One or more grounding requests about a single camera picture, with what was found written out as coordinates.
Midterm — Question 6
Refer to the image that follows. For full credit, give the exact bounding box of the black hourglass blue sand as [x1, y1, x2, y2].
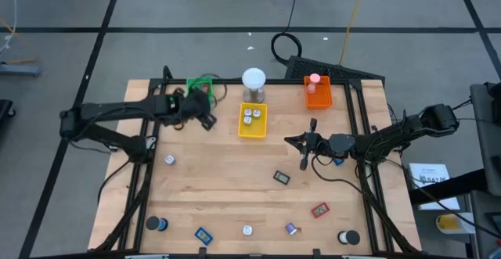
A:
[145, 215, 169, 232]

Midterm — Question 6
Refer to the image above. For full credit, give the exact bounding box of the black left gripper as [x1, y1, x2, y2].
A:
[171, 92, 218, 131]

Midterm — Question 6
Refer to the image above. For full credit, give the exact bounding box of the grey cabinet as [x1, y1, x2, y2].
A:
[469, 81, 501, 197]

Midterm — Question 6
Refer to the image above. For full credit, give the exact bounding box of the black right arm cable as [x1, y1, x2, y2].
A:
[311, 159, 365, 196]

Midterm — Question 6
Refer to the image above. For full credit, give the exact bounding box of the white paper sheet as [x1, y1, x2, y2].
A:
[408, 162, 462, 212]

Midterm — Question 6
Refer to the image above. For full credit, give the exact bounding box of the black desk beam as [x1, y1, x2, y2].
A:
[409, 167, 490, 207]

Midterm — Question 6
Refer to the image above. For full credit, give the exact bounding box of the yellow white bottle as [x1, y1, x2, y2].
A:
[435, 211, 477, 236]

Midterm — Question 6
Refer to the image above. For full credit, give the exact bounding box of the black hourglass white sand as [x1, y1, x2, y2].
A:
[337, 229, 361, 246]

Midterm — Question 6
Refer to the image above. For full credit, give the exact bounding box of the yellow hanging cable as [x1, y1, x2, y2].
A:
[338, 0, 370, 66]

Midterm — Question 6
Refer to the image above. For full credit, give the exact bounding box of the grey stand foot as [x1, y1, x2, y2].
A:
[0, 63, 42, 78]

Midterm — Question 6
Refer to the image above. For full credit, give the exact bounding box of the black perforated panel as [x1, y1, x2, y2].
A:
[284, 55, 387, 86]

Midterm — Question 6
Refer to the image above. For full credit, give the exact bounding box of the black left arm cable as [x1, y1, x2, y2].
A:
[171, 73, 229, 131]

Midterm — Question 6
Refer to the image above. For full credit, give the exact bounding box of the black digital thermometer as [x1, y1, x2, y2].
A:
[272, 170, 291, 186]

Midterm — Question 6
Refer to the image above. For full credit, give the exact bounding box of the orange plastic basket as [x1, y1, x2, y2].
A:
[303, 75, 334, 110]

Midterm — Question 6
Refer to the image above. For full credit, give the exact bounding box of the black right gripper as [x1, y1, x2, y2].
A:
[284, 118, 333, 171]

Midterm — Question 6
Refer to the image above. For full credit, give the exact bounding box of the yellow plastic basket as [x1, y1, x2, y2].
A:
[237, 102, 269, 140]

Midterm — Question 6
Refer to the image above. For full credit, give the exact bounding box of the green plastic basket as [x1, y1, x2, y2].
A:
[186, 76, 214, 110]

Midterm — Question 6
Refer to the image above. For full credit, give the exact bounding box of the white mushroom table lamp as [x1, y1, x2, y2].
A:
[241, 67, 268, 104]

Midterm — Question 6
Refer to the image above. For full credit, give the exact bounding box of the black coiled cable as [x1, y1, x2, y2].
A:
[270, 0, 303, 67]

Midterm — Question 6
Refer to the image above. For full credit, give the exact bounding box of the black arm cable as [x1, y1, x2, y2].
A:
[171, 73, 229, 131]
[311, 159, 365, 196]

